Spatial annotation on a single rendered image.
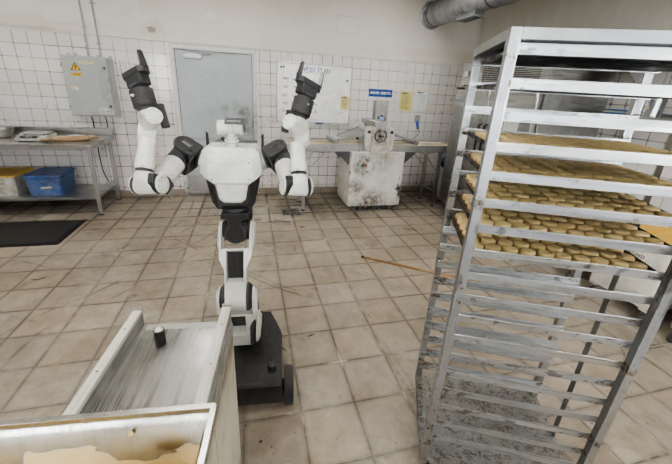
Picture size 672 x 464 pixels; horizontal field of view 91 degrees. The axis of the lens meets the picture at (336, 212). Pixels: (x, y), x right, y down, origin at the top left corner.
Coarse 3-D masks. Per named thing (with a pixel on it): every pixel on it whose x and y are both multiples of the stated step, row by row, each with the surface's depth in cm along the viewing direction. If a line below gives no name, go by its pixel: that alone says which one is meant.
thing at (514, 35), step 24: (504, 48) 91; (504, 72) 90; (504, 96) 92; (480, 168) 101; (480, 192) 102; (480, 216) 105; (456, 288) 115; (456, 312) 118; (432, 408) 135; (432, 432) 139
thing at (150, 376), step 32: (128, 352) 102; (160, 352) 103; (192, 352) 103; (224, 352) 104; (128, 384) 91; (160, 384) 92; (192, 384) 92; (224, 384) 99; (224, 416) 99; (224, 448) 99
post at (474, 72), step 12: (468, 84) 134; (468, 96) 134; (468, 120) 137; (456, 156) 143; (456, 168) 145; (456, 180) 147; (444, 216) 154; (444, 240) 157; (444, 252) 159; (432, 288) 167; (432, 300) 169; (420, 348) 181; (420, 372) 185
